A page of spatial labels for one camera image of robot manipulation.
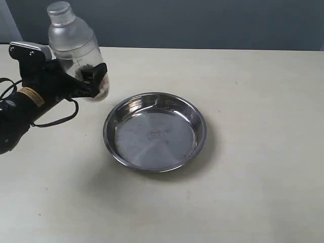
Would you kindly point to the round stainless steel tray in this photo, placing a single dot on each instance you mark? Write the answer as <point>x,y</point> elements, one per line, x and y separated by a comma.
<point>154,132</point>

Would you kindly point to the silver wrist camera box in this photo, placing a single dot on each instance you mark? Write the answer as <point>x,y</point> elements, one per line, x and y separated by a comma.
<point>27,52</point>

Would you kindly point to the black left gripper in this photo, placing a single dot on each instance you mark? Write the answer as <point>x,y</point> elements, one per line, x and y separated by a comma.
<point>45,83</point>

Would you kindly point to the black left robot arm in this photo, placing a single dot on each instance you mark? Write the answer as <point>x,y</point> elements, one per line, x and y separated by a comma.
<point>18,114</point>

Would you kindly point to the clear plastic shaker bottle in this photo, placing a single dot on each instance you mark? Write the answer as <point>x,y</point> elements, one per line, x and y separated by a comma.
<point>72,40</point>

